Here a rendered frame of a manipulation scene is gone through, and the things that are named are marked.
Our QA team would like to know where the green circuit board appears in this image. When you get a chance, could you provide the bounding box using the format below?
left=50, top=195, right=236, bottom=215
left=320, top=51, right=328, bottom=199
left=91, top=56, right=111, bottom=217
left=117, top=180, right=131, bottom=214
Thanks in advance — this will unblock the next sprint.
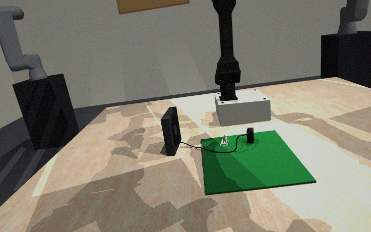
left=201, top=130, right=317, bottom=195

